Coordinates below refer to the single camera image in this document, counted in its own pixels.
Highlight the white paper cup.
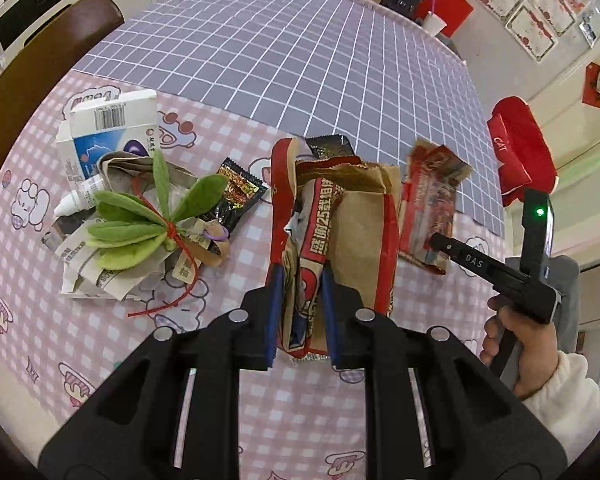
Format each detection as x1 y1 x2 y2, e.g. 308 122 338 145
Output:
422 11 446 37

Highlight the black snack packet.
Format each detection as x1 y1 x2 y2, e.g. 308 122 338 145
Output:
201 157 268 233

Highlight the crumpled newspaper wrapping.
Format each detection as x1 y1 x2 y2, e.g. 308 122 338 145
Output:
40 152 232 302

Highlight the brown red paper food bag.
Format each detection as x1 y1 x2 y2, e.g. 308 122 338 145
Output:
270 138 401 359

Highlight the brown wooden chair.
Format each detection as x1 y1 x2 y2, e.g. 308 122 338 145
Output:
0 0 124 170

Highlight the white blue carton box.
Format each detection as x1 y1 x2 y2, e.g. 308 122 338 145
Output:
56 89 159 185

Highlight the purple grid table mat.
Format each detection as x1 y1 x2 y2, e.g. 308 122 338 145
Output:
78 0 504 235

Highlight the green felt leaf bouquet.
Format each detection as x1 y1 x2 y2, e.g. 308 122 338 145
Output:
87 152 227 271

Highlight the red snack wrapper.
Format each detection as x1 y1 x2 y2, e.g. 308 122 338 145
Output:
398 136 471 275

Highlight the person's right hand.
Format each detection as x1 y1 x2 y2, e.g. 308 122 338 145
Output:
479 296 559 400

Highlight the white fleece sleeve forearm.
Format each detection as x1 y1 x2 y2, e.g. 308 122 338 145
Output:
522 351 600 465

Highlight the pink checkered tablecloth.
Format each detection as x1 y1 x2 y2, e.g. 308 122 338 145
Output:
0 70 492 479

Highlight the red cat gift bag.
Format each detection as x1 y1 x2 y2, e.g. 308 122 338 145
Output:
486 96 558 207

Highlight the small white bottle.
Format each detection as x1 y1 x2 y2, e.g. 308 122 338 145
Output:
54 174 108 217

